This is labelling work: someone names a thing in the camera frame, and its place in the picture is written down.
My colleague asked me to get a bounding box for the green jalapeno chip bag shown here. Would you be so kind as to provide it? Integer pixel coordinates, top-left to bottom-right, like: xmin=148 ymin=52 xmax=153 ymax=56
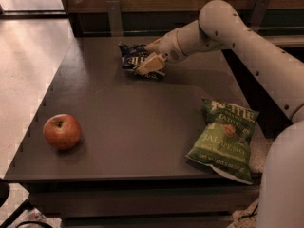
xmin=187 ymin=99 xmax=259 ymax=185

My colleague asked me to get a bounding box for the blue chip bag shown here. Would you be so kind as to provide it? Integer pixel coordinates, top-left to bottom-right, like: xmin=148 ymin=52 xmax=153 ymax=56
xmin=119 ymin=43 xmax=164 ymax=80

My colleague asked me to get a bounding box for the black chair base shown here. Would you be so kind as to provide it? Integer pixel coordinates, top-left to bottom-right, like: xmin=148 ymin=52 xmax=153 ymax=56
xmin=0 ymin=180 xmax=56 ymax=228

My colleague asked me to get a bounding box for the horizontal metal rail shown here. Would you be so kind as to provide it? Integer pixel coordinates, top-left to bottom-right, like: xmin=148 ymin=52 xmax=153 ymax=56
xmin=82 ymin=27 xmax=304 ymax=37

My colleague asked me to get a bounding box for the right metal rail bracket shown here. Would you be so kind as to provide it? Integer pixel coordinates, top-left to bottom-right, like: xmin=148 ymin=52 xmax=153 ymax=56
xmin=249 ymin=0 xmax=271 ymax=32

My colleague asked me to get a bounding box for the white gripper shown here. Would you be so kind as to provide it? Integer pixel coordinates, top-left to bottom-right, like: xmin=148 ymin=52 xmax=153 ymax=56
xmin=134 ymin=29 xmax=186 ymax=75

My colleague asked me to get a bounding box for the metal rail bracket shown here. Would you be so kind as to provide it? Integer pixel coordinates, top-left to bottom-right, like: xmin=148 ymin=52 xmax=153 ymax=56
xmin=106 ymin=1 xmax=124 ymax=37
xmin=249 ymin=0 xmax=271 ymax=32

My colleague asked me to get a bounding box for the red apple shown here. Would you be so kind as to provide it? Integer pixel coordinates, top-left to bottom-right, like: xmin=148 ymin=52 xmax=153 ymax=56
xmin=43 ymin=114 xmax=82 ymax=150

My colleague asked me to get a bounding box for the left metal rail bracket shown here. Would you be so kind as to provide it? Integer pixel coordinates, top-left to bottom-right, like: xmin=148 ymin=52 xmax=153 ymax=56
xmin=106 ymin=1 xmax=124 ymax=37

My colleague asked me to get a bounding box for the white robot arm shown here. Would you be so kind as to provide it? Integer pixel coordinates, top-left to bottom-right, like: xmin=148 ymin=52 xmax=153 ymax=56
xmin=135 ymin=0 xmax=304 ymax=228

